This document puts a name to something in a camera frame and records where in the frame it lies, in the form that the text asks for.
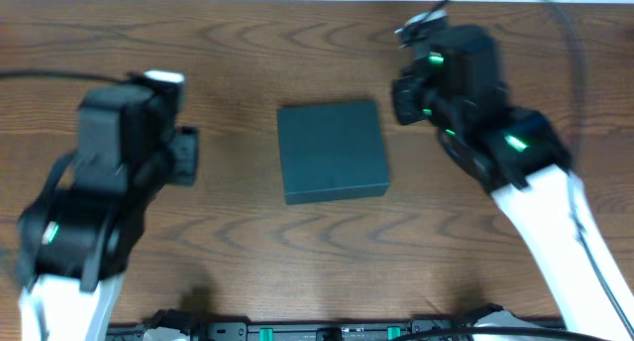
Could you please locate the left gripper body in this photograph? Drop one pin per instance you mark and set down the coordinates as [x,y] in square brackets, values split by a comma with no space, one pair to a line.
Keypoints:
[184,156]

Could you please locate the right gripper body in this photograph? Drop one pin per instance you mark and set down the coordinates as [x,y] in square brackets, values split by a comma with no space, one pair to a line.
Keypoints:
[419,99]

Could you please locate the dark green hinged box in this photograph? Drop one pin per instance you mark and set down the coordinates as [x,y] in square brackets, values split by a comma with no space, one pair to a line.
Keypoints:
[332,151]

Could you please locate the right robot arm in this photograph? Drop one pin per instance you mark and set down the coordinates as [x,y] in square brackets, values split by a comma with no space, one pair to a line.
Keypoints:
[518,159]

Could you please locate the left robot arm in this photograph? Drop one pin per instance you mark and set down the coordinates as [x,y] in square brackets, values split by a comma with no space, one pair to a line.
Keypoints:
[76,243]

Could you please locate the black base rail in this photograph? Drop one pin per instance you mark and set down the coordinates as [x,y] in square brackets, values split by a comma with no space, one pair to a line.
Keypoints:
[169,322]

